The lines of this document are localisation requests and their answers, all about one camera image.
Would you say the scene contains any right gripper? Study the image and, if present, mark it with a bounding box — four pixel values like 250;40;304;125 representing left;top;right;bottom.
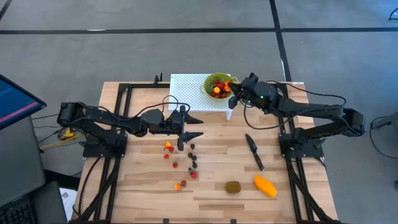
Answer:
228;73;279;110

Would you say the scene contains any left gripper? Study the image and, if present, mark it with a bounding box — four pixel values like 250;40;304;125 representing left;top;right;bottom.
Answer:
162;105;205;152

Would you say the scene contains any green plastic colander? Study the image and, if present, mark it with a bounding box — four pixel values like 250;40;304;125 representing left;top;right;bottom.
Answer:
200;72;239;100

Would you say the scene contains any brown toy kiwi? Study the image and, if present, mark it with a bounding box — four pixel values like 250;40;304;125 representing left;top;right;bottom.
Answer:
224;180;242;194

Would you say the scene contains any white perforated shelf riser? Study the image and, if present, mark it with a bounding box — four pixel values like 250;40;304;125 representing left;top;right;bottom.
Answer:
168;73;234;121

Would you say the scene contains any black kitchen knife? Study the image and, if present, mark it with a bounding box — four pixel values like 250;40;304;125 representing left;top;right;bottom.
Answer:
245;133;266;172

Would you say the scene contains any orange toy mango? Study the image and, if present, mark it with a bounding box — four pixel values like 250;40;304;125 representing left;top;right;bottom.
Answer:
254;175;278;198

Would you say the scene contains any yellow tool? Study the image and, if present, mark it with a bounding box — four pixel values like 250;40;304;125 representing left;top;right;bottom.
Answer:
39;128;78;151

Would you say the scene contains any white paper sheet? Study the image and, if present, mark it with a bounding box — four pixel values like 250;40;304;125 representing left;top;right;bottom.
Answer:
58;187;78;219

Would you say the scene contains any computer monitor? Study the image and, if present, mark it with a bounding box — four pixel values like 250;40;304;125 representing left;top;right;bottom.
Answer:
0;73;47;131

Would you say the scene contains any black keyboard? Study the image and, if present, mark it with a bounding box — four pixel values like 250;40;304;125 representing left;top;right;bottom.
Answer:
0;195;35;224

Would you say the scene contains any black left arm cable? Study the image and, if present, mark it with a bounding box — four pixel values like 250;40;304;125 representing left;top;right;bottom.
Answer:
93;95;191;125

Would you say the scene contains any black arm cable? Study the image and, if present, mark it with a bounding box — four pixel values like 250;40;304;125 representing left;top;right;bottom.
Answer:
93;95;191;125
243;80;348;130

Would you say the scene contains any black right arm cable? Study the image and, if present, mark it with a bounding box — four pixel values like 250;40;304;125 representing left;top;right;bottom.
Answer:
243;80;348;130

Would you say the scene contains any black aluminium table frame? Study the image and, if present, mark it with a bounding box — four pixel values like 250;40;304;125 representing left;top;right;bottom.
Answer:
67;72;343;224

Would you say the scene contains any black floor cable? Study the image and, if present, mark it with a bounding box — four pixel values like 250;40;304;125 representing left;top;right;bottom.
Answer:
369;114;398;160

